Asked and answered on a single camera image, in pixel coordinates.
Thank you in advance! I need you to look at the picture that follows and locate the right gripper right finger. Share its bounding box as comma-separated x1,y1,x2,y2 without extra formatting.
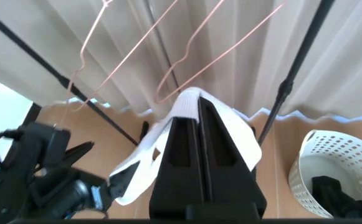
198,96,267,220

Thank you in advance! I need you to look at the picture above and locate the pink clothes hanger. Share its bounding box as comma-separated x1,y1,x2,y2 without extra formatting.
155,0,290,105
60,0,181,125

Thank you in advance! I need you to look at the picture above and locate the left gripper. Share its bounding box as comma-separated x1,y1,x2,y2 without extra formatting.
31,141,141,219

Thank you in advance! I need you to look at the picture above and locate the black clothes rack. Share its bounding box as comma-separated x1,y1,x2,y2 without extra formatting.
0,0,336,147

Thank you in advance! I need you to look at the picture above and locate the black garment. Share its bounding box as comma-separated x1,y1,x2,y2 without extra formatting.
311,175,362,219

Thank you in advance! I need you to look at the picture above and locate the beige curtain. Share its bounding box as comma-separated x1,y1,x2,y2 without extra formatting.
0,0,362,121

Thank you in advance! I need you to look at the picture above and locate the white printed garment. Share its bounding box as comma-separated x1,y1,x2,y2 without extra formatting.
108,86,263,207

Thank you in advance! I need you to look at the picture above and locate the white laundry basket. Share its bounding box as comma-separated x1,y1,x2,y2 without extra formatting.
288,129,362,219

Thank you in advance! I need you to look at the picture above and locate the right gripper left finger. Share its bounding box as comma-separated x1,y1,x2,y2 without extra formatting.
149,116,212,220

